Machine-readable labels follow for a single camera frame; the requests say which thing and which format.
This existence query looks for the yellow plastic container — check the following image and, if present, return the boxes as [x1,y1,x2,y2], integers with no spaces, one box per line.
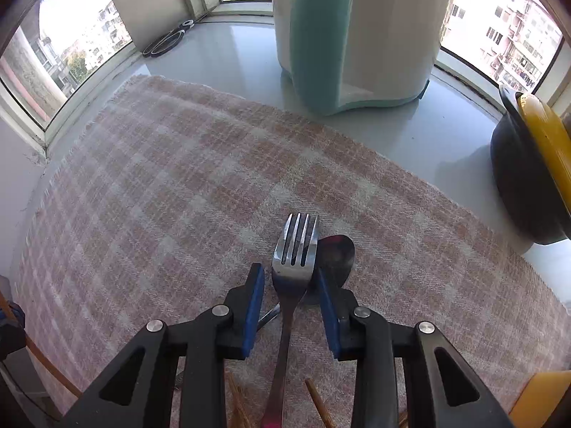
[509,372,571,428]

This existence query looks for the teal and white pot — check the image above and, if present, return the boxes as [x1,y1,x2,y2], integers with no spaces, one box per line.
[270,0,456,117]

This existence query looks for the metal fork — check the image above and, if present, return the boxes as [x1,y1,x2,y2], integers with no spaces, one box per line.
[262,213,320,428]

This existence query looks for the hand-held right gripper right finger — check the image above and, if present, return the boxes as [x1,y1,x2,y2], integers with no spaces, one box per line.
[313,267,516,428]

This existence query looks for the yellow casserole lid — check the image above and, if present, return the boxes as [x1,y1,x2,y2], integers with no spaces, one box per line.
[499,85,571,221]

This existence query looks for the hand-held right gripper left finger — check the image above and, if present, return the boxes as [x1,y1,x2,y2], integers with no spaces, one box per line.
[60,262,266,428]

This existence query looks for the black scissors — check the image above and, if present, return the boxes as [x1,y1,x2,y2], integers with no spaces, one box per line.
[142,19,194,60]

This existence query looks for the white cutting board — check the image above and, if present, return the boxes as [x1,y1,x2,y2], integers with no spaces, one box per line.
[105,0,197,54]

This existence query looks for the metal spoon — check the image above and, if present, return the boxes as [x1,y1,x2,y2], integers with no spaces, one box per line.
[258,234,356,331]

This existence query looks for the black casserole pot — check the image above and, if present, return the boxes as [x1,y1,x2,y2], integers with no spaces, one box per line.
[490,111,567,246]

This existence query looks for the pink plaid cloth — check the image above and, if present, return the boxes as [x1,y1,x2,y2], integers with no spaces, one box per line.
[11,73,571,428]

